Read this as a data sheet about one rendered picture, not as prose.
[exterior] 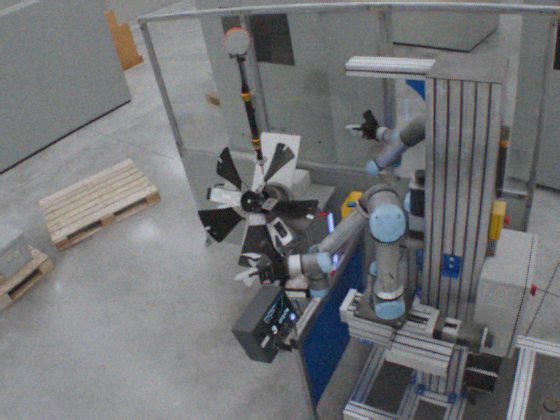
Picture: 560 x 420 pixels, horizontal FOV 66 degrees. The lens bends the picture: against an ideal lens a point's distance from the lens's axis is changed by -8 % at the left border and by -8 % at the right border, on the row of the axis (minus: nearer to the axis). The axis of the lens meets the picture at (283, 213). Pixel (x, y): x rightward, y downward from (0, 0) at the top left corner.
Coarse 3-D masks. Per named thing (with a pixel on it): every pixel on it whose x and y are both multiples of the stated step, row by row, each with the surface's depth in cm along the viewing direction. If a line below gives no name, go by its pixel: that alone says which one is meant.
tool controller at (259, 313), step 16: (272, 288) 192; (256, 304) 187; (272, 304) 185; (288, 304) 193; (240, 320) 183; (256, 320) 179; (272, 320) 184; (288, 320) 193; (240, 336) 180; (256, 336) 176; (272, 336) 184; (256, 352) 182; (272, 352) 184
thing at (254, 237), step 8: (248, 232) 252; (256, 232) 252; (264, 232) 254; (248, 240) 251; (256, 240) 252; (272, 240) 255; (248, 248) 251; (256, 248) 251; (240, 264) 251; (248, 264) 251
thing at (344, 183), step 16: (192, 160) 370; (208, 160) 361; (240, 160) 344; (192, 176) 382; (208, 176) 372; (240, 176) 355; (320, 176) 317; (336, 176) 311; (352, 176) 304; (336, 192) 319; (400, 192) 294; (208, 208) 397; (336, 208) 328; (512, 208) 261; (528, 208) 256; (240, 224) 390; (320, 224) 345; (336, 224) 337; (368, 224) 323; (512, 224) 267; (224, 240) 414; (240, 240) 403; (304, 240) 364; (320, 240) 356; (368, 240) 332; (368, 256) 342; (368, 272) 352
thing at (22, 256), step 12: (0, 228) 420; (12, 228) 415; (0, 240) 402; (12, 240) 399; (24, 240) 411; (0, 252) 391; (12, 252) 403; (24, 252) 414; (0, 264) 395; (12, 264) 406; (24, 264) 418
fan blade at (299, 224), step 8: (280, 200) 252; (288, 200) 251; (296, 200) 250; (304, 200) 248; (312, 200) 247; (272, 208) 247; (280, 208) 247; (288, 208) 246; (296, 208) 245; (304, 208) 244; (280, 216) 243; (288, 216) 243; (296, 216) 242; (304, 216) 241; (288, 224) 240; (296, 224) 240; (304, 224) 239; (296, 232) 238
